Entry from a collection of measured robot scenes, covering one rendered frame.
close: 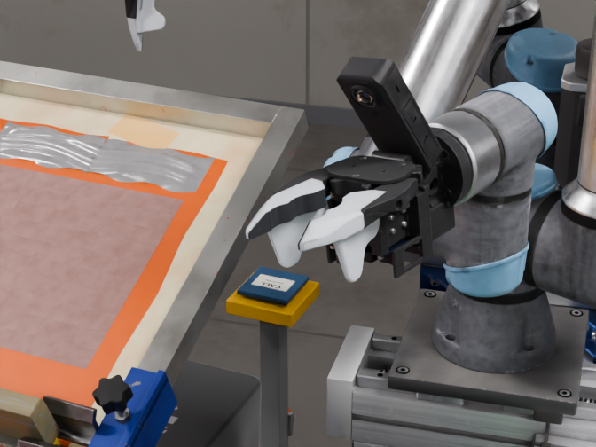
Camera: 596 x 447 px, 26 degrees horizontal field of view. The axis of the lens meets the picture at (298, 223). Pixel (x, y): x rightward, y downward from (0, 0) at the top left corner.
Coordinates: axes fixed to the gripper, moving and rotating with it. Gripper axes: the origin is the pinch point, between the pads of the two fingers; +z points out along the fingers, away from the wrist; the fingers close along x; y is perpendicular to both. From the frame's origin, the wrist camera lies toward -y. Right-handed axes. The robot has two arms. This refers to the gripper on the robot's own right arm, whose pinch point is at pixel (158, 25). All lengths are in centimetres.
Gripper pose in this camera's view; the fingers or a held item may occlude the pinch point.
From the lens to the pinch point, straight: 205.8
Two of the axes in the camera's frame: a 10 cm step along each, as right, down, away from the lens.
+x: 3.9, -6.5, 6.5
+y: 9.2, 1.8, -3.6
